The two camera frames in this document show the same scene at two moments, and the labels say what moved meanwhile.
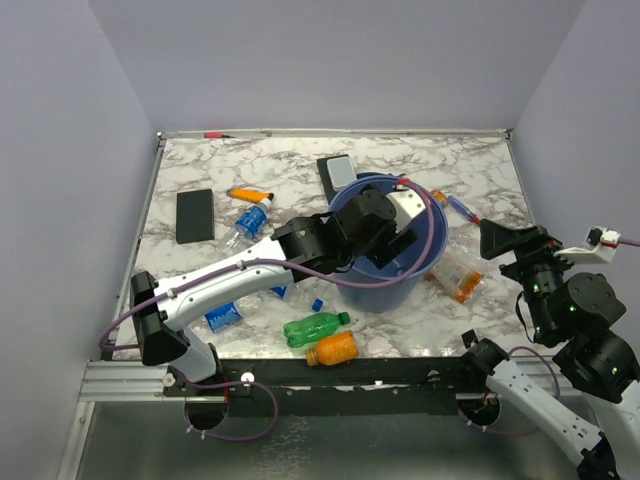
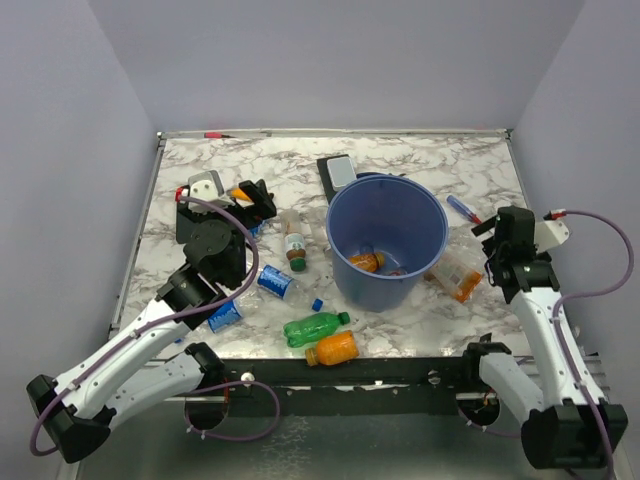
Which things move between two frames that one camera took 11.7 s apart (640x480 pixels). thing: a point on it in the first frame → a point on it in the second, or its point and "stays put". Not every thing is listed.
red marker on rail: x=215 y=135 stays put
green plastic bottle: x=305 y=329 stays put
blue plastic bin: x=397 y=296 stays put
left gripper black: x=392 y=244 → x=263 y=206
